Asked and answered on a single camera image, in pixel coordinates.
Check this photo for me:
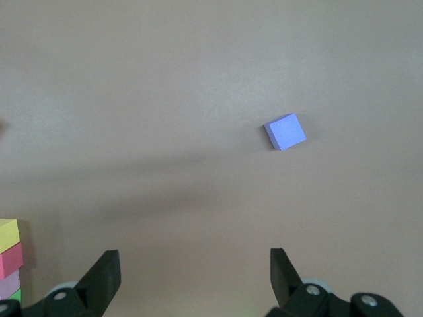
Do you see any red foam cube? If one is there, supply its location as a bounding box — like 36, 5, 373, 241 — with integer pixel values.
0, 242, 25, 280

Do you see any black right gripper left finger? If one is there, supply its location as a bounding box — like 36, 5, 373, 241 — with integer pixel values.
0, 250, 122, 317

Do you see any yellow foam cube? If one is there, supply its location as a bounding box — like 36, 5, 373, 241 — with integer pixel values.
0, 218, 30, 256

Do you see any green foam cube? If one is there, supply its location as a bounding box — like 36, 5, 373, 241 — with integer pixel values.
0, 287, 22, 304

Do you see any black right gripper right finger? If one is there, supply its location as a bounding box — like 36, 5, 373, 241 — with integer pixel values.
264, 247, 407, 317

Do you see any brown table cover sheet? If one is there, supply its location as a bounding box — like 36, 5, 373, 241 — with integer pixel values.
0, 0, 423, 317

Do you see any purple foam cube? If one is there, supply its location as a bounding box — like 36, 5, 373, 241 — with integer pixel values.
263, 112, 307, 152

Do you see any pink foam cube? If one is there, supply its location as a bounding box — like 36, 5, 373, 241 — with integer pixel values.
0, 270, 21, 301

